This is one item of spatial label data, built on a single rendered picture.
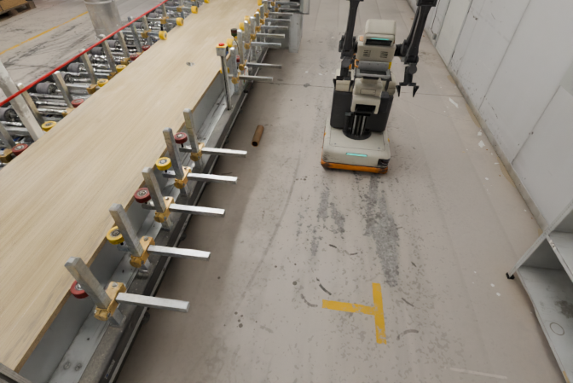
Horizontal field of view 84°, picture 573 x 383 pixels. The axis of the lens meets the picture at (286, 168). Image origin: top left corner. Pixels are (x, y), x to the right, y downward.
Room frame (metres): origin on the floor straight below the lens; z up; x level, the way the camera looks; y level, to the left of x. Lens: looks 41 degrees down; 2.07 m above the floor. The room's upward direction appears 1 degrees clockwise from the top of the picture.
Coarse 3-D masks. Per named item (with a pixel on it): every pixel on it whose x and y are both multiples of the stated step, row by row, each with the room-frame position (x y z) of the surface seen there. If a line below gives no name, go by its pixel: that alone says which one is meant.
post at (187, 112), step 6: (186, 108) 1.57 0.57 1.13; (186, 114) 1.55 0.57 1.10; (186, 120) 1.55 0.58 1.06; (192, 120) 1.57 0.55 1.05; (186, 126) 1.55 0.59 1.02; (192, 126) 1.55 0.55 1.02; (192, 132) 1.54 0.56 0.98; (192, 138) 1.54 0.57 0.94; (192, 144) 1.55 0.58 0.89; (198, 144) 1.58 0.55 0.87; (192, 150) 1.55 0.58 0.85; (198, 150) 1.56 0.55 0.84; (198, 162) 1.54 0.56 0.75
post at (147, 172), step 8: (144, 168) 1.07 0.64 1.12; (152, 168) 1.08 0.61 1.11; (144, 176) 1.05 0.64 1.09; (152, 176) 1.06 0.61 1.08; (152, 184) 1.05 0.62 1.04; (152, 192) 1.05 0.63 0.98; (160, 192) 1.08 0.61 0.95; (160, 200) 1.06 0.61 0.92; (160, 208) 1.05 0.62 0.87; (168, 224) 1.05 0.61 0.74
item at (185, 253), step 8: (120, 248) 0.85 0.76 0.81; (128, 248) 0.85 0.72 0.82; (152, 248) 0.85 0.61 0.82; (160, 248) 0.85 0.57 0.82; (168, 248) 0.85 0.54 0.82; (176, 248) 0.85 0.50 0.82; (176, 256) 0.82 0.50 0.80; (184, 256) 0.82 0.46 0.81; (192, 256) 0.81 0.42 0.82; (200, 256) 0.81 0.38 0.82; (208, 256) 0.81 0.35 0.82
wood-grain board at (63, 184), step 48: (240, 0) 4.85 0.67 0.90; (192, 48) 3.07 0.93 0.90; (96, 96) 2.10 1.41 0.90; (144, 96) 2.11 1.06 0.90; (192, 96) 2.12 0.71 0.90; (48, 144) 1.51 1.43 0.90; (96, 144) 1.52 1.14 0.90; (144, 144) 1.53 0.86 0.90; (0, 192) 1.11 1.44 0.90; (48, 192) 1.12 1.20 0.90; (96, 192) 1.12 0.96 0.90; (0, 240) 0.83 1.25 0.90; (48, 240) 0.83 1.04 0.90; (96, 240) 0.83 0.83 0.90; (0, 288) 0.60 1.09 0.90; (48, 288) 0.61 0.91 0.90; (0, 336) 0.43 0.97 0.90
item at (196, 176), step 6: (162, 174) 1.35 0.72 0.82; (168, 174) 1.35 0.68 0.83; (174, 174) 1.35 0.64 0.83; (192, 174) 1.35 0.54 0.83; (198, 174) 1.35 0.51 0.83; (204, 174) 1.35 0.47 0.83; (198, 180) 1.33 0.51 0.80; (204, 180) 1.32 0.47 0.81; (210, 180) 1.32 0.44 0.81; (216, 180) 1.32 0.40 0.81; (222, 180) 1.31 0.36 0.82; (228, 180) 1.31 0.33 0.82; (234, 180) 1.31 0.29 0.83
